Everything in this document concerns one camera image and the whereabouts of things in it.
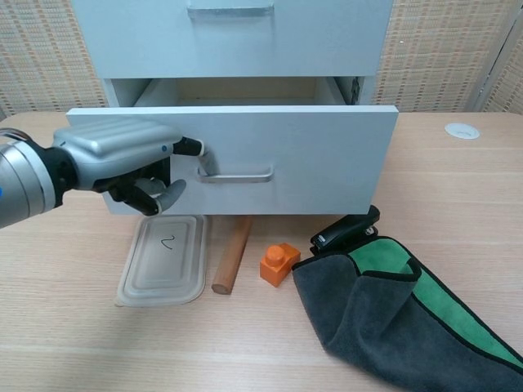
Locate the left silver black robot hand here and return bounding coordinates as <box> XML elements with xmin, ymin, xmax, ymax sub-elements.
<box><xmin>51</xmin><ymin>125</ymin><xmax>220</xmax><ymax>216</ymax></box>

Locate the short silver drawer handle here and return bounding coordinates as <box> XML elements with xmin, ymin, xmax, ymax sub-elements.
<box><xmin>196</xmin><ymin>165</ymin><xmax>275</xmax><ymax>184</ymax></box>

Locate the white shallow drawer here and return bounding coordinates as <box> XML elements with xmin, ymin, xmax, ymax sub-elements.
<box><xmin>65</xmin><ymin>77</ymin><xmax>400</xmax><ymax>217</ymax></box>

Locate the white medium drawer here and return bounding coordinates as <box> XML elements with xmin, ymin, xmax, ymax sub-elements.
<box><xmin>69</xmin><ymin>0</ymin><xmax>396</xmax><ymax>79</ymax></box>

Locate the beige rectangular container lid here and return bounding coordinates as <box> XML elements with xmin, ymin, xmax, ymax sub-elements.
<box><xmin>113</xmin><ymin>214</ymin><xmax>208</xmax><ymax>308</ymax></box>

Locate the brown wooden rod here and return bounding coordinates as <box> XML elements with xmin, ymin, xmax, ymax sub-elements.
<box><xmin>211</xmin><ymin>216</ymin><xmax>253</xmax><ymax>295</ymax></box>

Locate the orange toy building block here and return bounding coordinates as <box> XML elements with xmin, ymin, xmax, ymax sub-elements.
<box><xmin>259</xmin><ymin>243</ymin><xmax>302</xmax><ymax>288</ymax></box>

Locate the black stapler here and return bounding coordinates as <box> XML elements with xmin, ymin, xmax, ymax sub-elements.
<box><xmin>309</xmin><ymin>205</ymin><xmax>381</xmax><ymax>256</ymax></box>

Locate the green and grey cloth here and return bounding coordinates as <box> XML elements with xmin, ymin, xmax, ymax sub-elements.
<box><xmin>290</xmin><ymin>235</ymin><xmax>523</xmax><ymax>392</ymax></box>

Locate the woven screen behind cabinet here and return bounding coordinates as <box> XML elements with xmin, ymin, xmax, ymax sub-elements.
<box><xmin>0</xmin><ymin>0</ymin><xmax>506</xmax><ymax>122</ymax></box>

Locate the grey round cable grommet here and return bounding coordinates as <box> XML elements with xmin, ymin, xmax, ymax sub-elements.
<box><xmin>444</xmin><ymin>122</ymin><xmax>481</xmax><ymax>142</ymax></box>

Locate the woven screen with grey frame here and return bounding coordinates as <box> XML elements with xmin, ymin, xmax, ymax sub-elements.
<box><xmin>473</xmin><ymin>0</ymin><xmax>523</xmax><ymax>114</ymax></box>

